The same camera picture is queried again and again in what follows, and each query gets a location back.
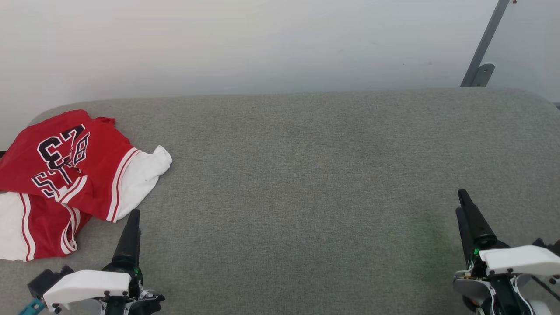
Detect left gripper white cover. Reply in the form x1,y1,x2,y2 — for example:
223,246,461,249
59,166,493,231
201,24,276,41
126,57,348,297
43,209,166,315

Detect teal camera cable connector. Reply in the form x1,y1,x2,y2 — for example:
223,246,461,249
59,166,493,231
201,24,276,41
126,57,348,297
17,297,46,315

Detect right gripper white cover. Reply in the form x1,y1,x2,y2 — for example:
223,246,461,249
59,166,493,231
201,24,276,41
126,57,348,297
455,189,560,279

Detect grey metal wall bracket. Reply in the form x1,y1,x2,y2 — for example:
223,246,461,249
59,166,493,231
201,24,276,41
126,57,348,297
460,0,511,87

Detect red and white basketball jersey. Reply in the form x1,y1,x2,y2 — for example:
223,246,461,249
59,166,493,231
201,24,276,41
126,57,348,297
0,109,173,262

